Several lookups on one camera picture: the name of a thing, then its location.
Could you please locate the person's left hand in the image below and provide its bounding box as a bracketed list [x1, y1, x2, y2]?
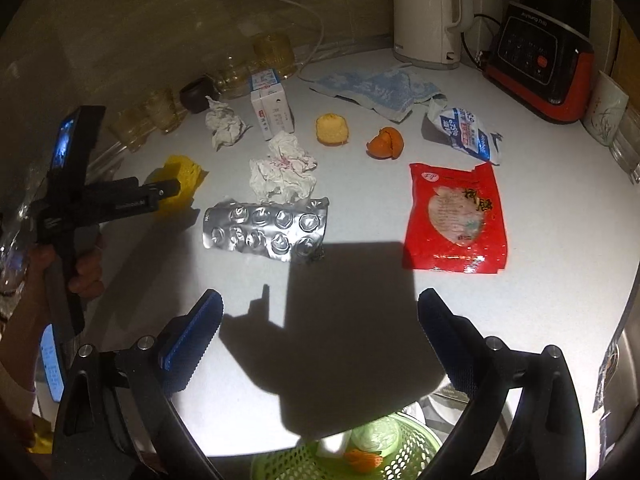
[29, 232, 107, 302]

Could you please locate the silver blister pack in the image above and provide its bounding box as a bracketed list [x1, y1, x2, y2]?
[201, 196, 331, 265]

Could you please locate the clear plastic bag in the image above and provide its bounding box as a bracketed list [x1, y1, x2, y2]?
[0, 160, 51, 296]

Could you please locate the yellow cake piece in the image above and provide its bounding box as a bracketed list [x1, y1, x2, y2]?
[315, 113, 351, 147]

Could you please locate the white cable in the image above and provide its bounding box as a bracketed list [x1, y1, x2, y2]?
[245, 0, 396, 81]

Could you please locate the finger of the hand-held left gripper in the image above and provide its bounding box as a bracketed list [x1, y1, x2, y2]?
[141, 180, 182, 212]

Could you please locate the red snack packet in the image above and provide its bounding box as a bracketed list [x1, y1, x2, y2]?
[402, 161, 510, 275]

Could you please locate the blue white towel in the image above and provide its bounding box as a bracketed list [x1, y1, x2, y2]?
[309, 67, 446, 123]

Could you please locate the wooden cutting board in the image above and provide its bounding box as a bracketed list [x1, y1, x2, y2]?
[607, 15, 640, 96]

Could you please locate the clear glass mug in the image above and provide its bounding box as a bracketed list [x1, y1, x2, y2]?
[612, 125, 640, 186]

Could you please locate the green plastic basket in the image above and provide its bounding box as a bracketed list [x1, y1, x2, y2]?
[250, 412, 443, 480]

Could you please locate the white red medicine box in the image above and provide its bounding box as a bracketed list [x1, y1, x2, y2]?
[251, 86, 295, 142]

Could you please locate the red black blender base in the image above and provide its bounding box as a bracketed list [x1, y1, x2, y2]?
[482, 0, 596, 123]

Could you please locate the orange carrot peel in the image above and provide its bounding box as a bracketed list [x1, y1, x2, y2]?
[345, 449, 383, 473]

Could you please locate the dark brown small bowl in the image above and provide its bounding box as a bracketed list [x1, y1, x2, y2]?
[179, 77, 218, 113]

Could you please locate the small white tissue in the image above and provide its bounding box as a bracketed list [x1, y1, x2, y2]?
[204, 97, 251, 151]

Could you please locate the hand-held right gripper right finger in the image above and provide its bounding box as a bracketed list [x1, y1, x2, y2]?
[416, 287, 587, 480]

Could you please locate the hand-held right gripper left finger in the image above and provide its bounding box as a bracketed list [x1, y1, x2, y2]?
[52, 289, 226, 480]

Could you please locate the white electric kettle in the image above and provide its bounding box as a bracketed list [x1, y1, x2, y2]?
[391, 0, 475, 71]

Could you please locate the white blue wipe packet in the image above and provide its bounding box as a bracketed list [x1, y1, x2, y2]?
[425, 97, 503, 166]

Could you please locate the person's left forearm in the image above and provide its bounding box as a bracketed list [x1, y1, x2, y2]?
[0, 270, 51, 453]

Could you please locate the large white tissue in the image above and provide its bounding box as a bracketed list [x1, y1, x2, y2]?
[249, 131, 318, 201]

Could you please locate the white cup with plant print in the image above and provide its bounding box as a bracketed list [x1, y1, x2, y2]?
[582, 71, 628, 147]

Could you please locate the steel sink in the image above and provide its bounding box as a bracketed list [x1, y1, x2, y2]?
[592, 325, 631, 416]

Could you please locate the green cabbage piece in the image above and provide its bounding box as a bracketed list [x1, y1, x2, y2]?
[350, 417, 401, 453]

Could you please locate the yellow sponge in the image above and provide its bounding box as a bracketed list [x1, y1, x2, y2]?
[159, 155, 210, 216]

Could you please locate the amber glass cup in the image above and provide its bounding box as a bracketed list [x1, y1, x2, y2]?
[145, 89, 188, 133]
[212, 55, 256, 98]
[107, 107, 156, 153]
[250, 32, 296, 78]

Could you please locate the black cable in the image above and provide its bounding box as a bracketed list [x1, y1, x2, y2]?
[460, 12, 503, 68]

